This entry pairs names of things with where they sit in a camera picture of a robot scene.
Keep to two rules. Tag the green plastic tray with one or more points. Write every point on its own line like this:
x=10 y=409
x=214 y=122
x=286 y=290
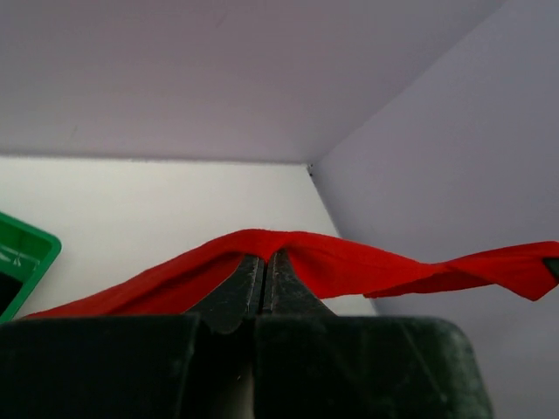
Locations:
x=27 y=253

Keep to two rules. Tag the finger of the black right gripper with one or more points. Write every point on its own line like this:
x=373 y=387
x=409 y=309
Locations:
x=552 y=264

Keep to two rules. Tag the black rolled t shirt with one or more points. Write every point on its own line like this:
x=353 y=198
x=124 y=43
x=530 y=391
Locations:
x=9 y=289

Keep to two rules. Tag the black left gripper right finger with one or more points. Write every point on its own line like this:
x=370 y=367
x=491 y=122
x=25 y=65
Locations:
x=283 y=293

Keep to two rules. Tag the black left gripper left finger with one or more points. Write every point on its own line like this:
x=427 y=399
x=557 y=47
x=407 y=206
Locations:
x=237 y=298

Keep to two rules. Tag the red t shirt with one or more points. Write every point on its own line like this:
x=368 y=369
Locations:
x=329 y=266

